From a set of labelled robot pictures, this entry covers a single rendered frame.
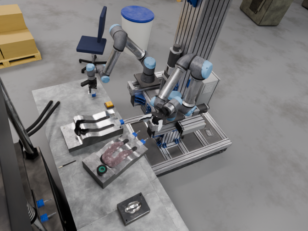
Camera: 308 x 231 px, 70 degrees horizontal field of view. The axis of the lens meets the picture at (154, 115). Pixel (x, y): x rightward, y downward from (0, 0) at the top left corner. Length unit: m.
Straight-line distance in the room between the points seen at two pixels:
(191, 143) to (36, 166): 1.81
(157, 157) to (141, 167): 0.79
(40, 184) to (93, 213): 0.48
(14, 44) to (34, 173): 2.66
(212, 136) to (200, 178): 0.58
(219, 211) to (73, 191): 1.71
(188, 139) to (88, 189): 1.57
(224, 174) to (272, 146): 1.00
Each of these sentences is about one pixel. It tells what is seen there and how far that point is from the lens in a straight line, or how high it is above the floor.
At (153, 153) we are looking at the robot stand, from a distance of 2.73.
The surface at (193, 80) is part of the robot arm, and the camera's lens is 1.66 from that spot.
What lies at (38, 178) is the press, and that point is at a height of 0.79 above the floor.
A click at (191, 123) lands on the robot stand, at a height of 0.95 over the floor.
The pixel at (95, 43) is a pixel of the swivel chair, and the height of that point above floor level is 0.47.
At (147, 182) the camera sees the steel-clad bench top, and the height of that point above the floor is 0.80.
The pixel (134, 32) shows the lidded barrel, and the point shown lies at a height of 0.51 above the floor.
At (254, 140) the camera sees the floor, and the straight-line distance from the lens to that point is 3.70.
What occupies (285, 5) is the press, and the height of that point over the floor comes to 0.60.
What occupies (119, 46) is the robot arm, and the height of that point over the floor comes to 1.47.
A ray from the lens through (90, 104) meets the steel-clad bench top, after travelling 2.38.
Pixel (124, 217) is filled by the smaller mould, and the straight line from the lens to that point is 1.71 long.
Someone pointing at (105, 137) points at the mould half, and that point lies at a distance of 2.05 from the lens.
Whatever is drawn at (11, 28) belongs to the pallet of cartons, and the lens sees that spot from 4.52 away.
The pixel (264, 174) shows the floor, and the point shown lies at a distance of 3.42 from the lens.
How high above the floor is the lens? 2.51
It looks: 48 degrees down
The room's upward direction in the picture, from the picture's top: 12 degrees clockwise
